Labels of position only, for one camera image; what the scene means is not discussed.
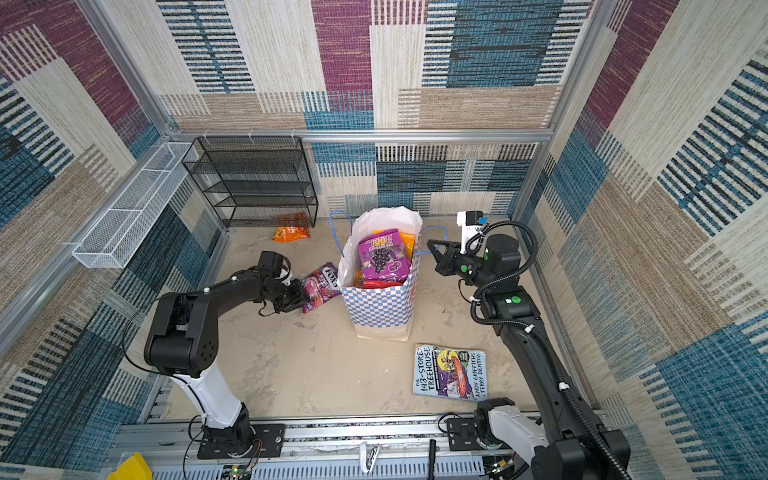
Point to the blue checkered paper bag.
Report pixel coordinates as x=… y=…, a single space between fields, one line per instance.
x=381 y=314

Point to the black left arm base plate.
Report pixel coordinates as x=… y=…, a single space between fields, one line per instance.
x=256 y=440

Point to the treehouse children's book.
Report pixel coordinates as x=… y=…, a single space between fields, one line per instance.
x=447 y=373

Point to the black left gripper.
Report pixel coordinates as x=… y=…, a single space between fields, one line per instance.
x=297 y=300

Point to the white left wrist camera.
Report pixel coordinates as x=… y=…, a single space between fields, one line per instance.
x=285 y=275

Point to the purple Fox's candy bag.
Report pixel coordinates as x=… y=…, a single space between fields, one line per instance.
x=321 y=286

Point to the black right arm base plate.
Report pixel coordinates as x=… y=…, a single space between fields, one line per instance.
x=463 y=436

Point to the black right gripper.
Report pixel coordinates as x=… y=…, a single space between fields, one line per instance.
x=446 y=260

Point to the yellow snack bag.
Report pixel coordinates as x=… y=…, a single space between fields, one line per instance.
x=407 y=239

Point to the black wire shelf rack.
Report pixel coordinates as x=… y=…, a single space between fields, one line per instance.
x=254 y=181

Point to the white mesh wall basket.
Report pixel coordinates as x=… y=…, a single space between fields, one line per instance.
x=118 y=233

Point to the orange snack bag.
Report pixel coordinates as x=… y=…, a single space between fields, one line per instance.
x=292 y=227

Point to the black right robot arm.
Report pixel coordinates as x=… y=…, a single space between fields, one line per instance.
x=568 y=441

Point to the purple snack bag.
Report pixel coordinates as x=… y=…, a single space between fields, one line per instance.
x=383 y=257

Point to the red candy bag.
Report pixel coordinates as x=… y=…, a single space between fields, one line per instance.
x=363 y=283

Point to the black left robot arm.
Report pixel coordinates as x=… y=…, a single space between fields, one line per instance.
x=183 y=344

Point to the yellow object bottom edge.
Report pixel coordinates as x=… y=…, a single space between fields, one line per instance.
x=133 y=467

